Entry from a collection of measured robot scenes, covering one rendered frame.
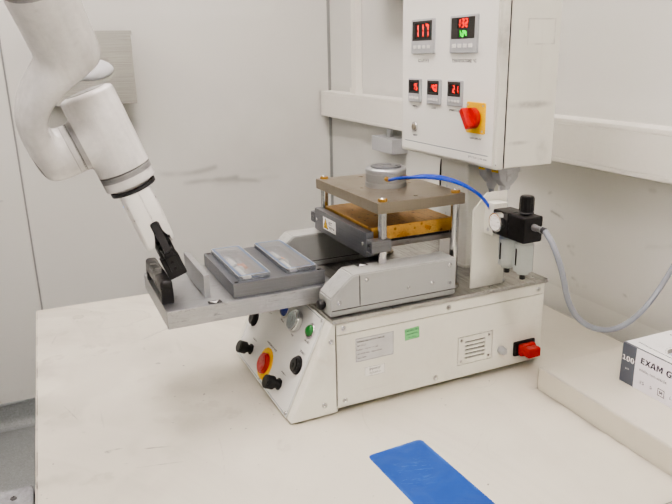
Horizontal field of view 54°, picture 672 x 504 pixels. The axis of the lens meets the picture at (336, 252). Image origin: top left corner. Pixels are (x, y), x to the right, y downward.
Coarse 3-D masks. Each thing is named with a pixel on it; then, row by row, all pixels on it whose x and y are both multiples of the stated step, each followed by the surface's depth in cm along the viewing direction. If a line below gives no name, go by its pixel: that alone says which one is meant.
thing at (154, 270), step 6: (150, 258) 119; (150, 264) 115; (156, 264) 115; (150, 270) 114; (156, 270) 112; (162, 270) 112; (150, 276) 119; (156, 276) 110; (162, 276) 109; (156, 282) 110; (162, 282) 106; (168, 282) 107; (162, 288) 107; (168, 288) 107; (162, 294) 107; (168, 294) 107; (162, 300) 107; (168, 300) 107
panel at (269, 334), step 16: (256, 320) 135; (272, 320) 129; (304, 320) 118; (320, 320) 113; (256, 336) 133; (272, 336) 127; (288, 336) 122; (304, 336) 116; (256, 352) 131; (272, 352) 125; (288, 352) 120; (304, 352) 115; (256, 368) 129; (272, 368) 123; (288, 368) 118; (304, 368) 113; (288, 384) 116; (288, 400) 115
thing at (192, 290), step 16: (192, 256) 119; (192, 272) 117; (208, 272) 123; (176, 288) 115; (192, 288) 115; (208, 288) 110; (224, 288) 114; (304, 288) 114; (320, 288) 115; (160, 304) 109; (176, 304) 107; (192, 304) 107; (208, 304) 107; (224, 304) 108; (240, 304) 109; (256, 304) 110; (272, 304) 112; (288, 304) 113; (304, 304) 114; (176, 320) 105; (192, 320) 106; (208, 320) 107
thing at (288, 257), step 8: (280, 240) 130; (264, 248) 125; (272, 248) 125; (280, 248) 125; (288, 248) 125; (272, 256) 120; (280, 256) 120; (288, 256) 120; (296, 256) 120; (288, 264) 115; (296, 264) 115; (304, 264) 115; (312, 264) 115
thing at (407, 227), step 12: (336, 204) 135; (348, 204) 135; (348, 216) 125; (360, 216) 125; (372, 216) 125; (396, 216) 125; (408, 216) 124; (420, 216) 124; (432, 216) 124; (444, 216) 124; (372, 228) 117; (396, 228) 119; (408, 228) 120; (420, 228) 121; (432, 228) 120; (444, 228) 123; (396, 240) 120; (408, 240) 121; (420, 240) 122
